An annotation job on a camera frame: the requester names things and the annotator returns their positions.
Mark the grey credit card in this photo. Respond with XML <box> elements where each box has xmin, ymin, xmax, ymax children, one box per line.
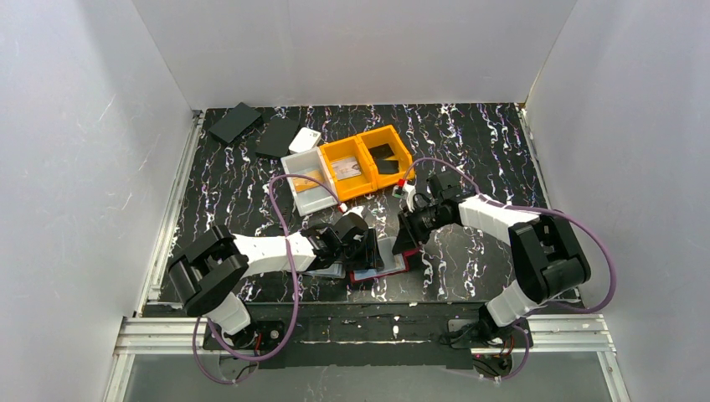
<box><xmin>375</xmin><ymin>159</ymin><xmax>399</xmax><ymax>175</ymax></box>

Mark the orange card in bin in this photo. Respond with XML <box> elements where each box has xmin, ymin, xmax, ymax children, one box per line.
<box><xmin>291</xmin><ymin>170</ymin><xmax>324</xmax><ymax>193</ymax></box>

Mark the black flat box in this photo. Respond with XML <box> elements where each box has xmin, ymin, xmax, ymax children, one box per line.
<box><xmin>208</xmin><ymin>102</ymin><xmax>262</xmax><ymax>145</ymax></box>
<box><xmin>255</xmin><ymin>117</ymin><xmax>301</xmax><ymax>160</ymax></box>

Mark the id card in bin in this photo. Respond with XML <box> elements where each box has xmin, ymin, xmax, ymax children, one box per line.
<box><xmin>331</xmin><ymin>156</ymin><xmax>362</xmax><ymax>181</ymax></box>

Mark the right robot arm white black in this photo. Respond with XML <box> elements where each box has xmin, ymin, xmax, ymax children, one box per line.
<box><xmin>392</xmin><ymin>172</ymin><xmax>591</xmax><ymax>335</ymax></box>

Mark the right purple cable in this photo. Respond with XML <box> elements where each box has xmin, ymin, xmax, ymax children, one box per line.
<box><xmin>402</xmin><ymin>157</ymin><xmax>618</xmax><ymax>381</ymax></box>

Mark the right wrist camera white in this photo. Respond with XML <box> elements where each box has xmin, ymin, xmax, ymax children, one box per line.
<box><xmin>393</xmin><ymin>178</ymin><xmax>416</xmax><ymax>212</ymax></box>

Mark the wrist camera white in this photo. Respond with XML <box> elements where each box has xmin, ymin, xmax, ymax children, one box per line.
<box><xmin>393</xmin><ymin>178</ymin><xmax>416</xmax><ymax>212</ymax></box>
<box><xmin>337</xmin><ymin>203</ymin><xmax>366</xmax><ymax>219</ymax></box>

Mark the black card in bin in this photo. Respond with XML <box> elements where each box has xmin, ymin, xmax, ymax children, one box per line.
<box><xmin>368</xmin><ymin>143</ymin><xmax>394</xmax><ymax>161</ymax></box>

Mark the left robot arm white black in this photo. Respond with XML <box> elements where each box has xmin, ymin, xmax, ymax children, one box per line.
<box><xmin>167</xmin><ymin>213</ymin><xmax>381</xmax><ymax>335</ymax></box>

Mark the black flat box right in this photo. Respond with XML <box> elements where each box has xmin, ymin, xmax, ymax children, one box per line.
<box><xmin>255</xmin><ymin>117</ymin><xmax>301</xmax><ymax>160</ymax></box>

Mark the grey card holder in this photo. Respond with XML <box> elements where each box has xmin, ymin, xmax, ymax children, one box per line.
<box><xmin>304</xmin><ymin>261</ymin><xmax>346</xmax><ymax>279</ymax></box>

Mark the black flat box left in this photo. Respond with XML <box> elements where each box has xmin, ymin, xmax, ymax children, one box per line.
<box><xmin>208</xmin><ymin>102</ymin><xmax>262</xmax><ymax>145</ymax></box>

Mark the orange bin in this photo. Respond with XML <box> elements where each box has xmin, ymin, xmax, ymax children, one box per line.
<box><xmin>320</xmin><ymin>137</ymin><xmax>377</xmax><ymax>201</ymax></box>
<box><xmin>356</xmin><ymin>125</ymin><xmax>414</xmax><ymax>189</ymax></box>

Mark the red leather card holder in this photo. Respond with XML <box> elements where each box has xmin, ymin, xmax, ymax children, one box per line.
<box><xmin>348</xmin><ymin>249</ymin><xmax>420</xmax><ymax>284</ymax></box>

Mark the orange bin right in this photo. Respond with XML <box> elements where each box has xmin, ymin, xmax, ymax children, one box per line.
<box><xmin>356</xmin><ymin>125</ymin><xmax>414</xmax><ymax>189</ymax></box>

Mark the orange bin middle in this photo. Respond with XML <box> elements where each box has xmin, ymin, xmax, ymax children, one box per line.
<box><xmin>320</xmin><ymin>137</ymin><xmax>377</xmax><ymax>201</ymax></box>

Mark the white small box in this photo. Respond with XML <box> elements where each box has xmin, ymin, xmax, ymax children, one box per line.
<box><xmin>288</xmin><ymin>127</ymin><xmax>322</xmax><ymax>154</ymax></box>

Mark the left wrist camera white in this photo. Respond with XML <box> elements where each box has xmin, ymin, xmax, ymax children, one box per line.
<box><xmin>337</xmin><ymin>203</ymin><xmax>366</xmax><ymax>219</ymax></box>

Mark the white plastic bin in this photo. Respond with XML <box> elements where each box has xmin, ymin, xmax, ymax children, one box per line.
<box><xmin>280</xmin><ymin>147</ymin><xmax>338</xmax><ymax>217</ymax></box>

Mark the aluminium rail frame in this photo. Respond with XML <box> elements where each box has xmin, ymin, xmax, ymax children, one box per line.
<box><xmin>102</xmin><ymin>111</ymin><xmax>630</xmax><ymax>402</ymax></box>

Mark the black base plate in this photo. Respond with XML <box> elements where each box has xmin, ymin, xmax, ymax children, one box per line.
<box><xmin>199</xmin><ymin>301</ymin><xmax>533</xmax><ymax>370</ymax></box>

